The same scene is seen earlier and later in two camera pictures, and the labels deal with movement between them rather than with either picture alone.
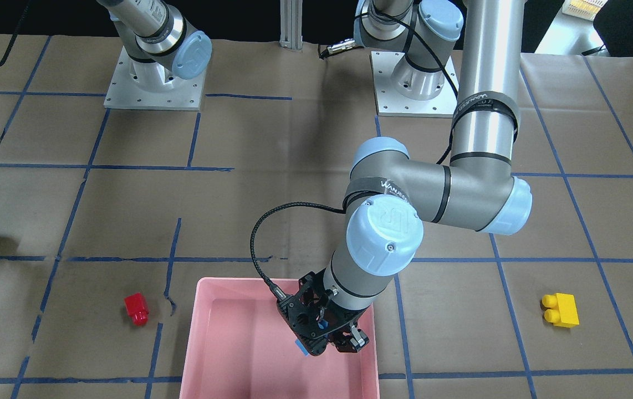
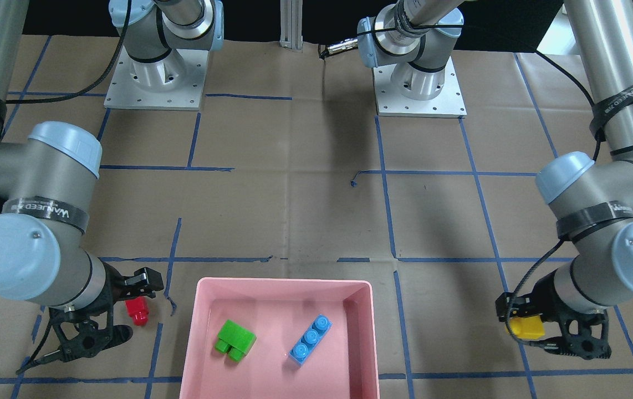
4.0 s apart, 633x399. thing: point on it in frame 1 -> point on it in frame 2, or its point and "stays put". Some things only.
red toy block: [136, 307] stays put
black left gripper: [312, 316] -> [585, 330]
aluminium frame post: [291, 24] stays put
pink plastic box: [238, 344] stays put
